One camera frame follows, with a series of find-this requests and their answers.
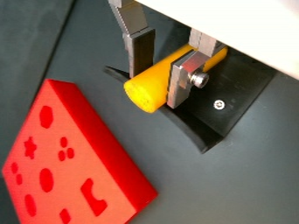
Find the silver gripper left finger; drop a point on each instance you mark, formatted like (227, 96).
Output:
(138, 34)

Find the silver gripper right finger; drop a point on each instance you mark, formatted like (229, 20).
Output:
(190, 69)

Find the yellow oval cylinder peg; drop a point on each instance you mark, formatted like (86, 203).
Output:
(147, 89)

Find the black curved fixture cradle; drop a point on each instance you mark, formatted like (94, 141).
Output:
(213, 109)

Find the red foam shape-sorter block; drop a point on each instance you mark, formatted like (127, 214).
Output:
(68, 172)

